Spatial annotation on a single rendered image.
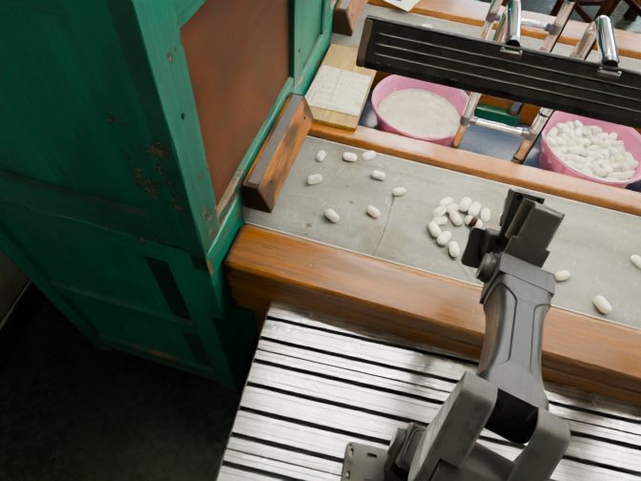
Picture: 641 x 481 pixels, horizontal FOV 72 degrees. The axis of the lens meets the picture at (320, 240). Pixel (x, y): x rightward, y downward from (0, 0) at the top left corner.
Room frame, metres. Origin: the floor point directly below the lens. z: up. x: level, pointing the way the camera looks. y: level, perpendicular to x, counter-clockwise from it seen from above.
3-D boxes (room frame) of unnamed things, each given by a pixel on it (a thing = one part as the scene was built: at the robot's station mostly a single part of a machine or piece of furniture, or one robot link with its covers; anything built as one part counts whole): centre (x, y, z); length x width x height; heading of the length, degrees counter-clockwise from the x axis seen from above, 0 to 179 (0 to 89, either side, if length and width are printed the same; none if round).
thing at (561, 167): (0.89, -0.66, 0.72); 0.27 x 0.27 x 0.10
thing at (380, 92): (0.97, -0.23, 0.72); 0.27 x 0.27 x 0.10
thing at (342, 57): (1.02, -0.01, 0.77); 0.33 x 0.15 x 0.01; 169
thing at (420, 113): (0.97, -0.23, 0.71); 0.22 x 0.22 x 0.06
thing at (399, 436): (0.12, -0.18, 0.77); 0.09 x 0.06 x 0.06; 67
